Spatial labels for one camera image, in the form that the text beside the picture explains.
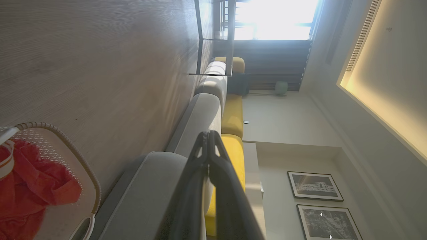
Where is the white garment with red stripes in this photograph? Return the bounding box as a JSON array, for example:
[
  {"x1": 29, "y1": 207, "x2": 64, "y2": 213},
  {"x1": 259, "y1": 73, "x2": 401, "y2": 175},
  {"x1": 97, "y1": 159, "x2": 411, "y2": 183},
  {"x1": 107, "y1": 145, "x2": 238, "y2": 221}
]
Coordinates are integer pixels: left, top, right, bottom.
[{"x1": 0, "y1": 140, "x2": 16, "y2": 181}]

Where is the pale green round vase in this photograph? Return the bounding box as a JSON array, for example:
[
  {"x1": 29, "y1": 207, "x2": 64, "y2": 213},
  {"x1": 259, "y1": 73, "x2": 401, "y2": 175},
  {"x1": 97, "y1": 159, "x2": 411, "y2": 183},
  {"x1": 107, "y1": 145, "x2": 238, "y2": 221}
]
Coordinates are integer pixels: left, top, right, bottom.
[{"x1": 275, "y1": 81, "x2": 289, "y2": 96}]

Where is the dark side table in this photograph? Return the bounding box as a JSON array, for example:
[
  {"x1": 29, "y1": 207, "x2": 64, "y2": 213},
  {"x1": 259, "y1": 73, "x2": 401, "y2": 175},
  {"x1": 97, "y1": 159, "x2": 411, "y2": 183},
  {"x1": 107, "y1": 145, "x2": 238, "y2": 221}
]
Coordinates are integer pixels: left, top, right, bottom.
[{"x1": 230, "y1": 73, "x2": 250, "y2": 96}]

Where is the dark window blind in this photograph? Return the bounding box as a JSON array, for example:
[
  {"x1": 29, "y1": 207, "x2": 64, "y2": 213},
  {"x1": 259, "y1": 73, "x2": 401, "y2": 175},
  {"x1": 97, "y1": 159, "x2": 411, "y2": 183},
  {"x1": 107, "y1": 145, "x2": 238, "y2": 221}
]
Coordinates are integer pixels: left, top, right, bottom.
[{"x1": 234, "y1": 39, "x2": 313, "y2": 91}]

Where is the white plastic laundry basket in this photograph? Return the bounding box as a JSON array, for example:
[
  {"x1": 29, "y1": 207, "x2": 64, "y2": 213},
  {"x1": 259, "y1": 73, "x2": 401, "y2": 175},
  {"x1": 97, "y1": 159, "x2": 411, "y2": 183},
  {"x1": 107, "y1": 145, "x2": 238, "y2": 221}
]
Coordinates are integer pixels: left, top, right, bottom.
[{"x1": 0, "y1": 122, "x2": 102, "y2": 240}]

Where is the black framed picture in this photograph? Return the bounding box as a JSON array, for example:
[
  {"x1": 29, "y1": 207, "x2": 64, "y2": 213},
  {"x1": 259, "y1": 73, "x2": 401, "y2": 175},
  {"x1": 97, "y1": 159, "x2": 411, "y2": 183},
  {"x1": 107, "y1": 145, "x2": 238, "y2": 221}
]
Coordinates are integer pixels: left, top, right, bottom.
[
  {"x1": 287, "y1": 171, "x2": 344, "y2": 202},
  {"x1": 297, "y1": 204, "x2": 364, "y2": 240}
]

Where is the metal frame table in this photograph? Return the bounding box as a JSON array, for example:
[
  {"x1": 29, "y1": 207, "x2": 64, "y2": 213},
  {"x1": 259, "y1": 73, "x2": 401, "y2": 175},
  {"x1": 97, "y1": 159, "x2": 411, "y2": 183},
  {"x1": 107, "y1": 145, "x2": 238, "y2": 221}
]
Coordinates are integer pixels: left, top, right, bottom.
[{"x1": 189, "y1": 0, "x2": 236, "y2": 77}]

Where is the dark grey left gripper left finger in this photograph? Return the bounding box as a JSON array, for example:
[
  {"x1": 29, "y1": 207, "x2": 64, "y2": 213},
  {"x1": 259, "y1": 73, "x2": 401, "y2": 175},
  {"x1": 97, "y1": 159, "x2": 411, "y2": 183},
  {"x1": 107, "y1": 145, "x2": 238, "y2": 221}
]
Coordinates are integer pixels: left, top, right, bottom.
[{"x1": 157, "y1": 131, "x2": 210, "y2": 240}]

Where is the bright window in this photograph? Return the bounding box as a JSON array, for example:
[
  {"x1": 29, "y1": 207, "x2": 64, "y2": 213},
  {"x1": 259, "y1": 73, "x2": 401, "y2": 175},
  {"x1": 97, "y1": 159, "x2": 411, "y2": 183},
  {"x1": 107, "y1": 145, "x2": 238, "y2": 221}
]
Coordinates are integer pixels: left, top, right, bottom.
[{"x1": 234, "y1": 0, "x2": 321, "y2": 41}]

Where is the ceiling air vent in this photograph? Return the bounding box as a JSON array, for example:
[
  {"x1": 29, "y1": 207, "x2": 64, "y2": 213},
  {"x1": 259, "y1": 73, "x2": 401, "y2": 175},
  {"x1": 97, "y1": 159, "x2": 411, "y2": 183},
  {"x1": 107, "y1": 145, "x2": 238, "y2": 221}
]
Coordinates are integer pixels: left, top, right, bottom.
[{"x1": 345, "y1": 0, "x2": 381, "y2": 72}]

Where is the grey fabric sofa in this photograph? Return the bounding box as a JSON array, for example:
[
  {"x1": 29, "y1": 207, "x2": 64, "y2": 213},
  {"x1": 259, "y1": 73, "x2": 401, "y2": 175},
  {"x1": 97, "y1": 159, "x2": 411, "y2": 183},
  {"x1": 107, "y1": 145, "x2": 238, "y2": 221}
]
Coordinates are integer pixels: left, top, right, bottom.
[{"x1": 90, "y1": 60, "x2": 231, "y2": 240}]

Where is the yellow sofa cushion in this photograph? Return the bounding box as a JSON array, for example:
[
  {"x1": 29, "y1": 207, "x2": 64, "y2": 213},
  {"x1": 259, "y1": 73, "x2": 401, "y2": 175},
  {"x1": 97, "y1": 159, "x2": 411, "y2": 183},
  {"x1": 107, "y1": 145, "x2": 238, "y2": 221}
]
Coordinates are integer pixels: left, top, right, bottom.
[
  {"x1": 215, "y1": 57, "x2": 245, "y2": 74},
  {"x1": 221, "y1": 94, "x2": 244, "y2": 139},
  {"x1": 205, "y1": 134, "x2": 246, "y2": 238}
]

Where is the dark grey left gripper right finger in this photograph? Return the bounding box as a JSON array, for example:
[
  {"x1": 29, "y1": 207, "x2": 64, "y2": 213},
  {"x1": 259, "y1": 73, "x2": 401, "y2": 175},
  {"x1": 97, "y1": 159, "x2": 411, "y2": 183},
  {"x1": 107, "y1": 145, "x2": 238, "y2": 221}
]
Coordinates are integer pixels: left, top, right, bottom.
[{"x1": 209, "y1": 131, "x2": 264, "y2": 240}]

